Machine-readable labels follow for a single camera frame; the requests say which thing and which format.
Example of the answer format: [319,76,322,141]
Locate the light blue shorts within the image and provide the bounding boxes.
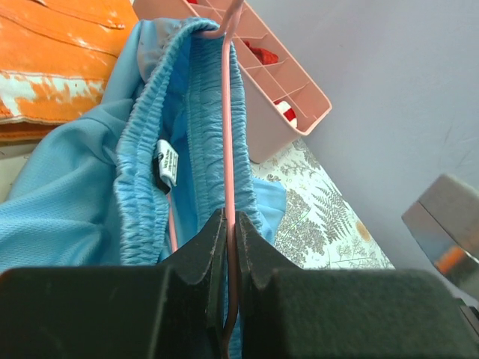
[0,16,289,359]

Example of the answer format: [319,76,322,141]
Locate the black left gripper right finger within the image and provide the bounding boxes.
[236,212,478,358]

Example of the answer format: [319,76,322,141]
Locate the floral table mat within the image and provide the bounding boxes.
[1,135,391,270]

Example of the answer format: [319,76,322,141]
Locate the pink wire hanger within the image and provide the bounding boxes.
[159,1,242,358]

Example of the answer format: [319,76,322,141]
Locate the red white item in organizer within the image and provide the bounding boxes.
[274,99,298,129]

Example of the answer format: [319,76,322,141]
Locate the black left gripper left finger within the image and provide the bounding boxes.
[1,210,226,358]

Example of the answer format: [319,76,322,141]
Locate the pink compartment organizer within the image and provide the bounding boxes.
[132,0,333,165]

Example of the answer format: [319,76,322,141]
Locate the orange bleached denim shorts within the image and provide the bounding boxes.
[1,1,138,143]

